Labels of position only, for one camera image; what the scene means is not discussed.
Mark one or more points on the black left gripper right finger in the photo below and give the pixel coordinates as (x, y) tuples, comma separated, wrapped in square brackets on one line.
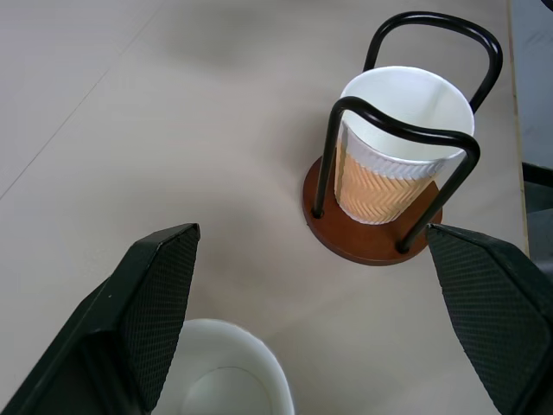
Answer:
[(488, 311)]

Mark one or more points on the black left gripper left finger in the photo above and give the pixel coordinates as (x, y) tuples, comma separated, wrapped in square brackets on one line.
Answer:
[(129, 315)]

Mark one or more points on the orange ribbed paper cup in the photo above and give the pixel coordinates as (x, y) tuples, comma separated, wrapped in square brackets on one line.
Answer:
[(389, 181)]

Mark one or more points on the white bowl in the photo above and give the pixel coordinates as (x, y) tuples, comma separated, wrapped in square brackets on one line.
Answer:
[(233, 372)]

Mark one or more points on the black chair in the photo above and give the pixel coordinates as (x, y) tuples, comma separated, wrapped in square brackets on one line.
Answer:
[(538, 203)]

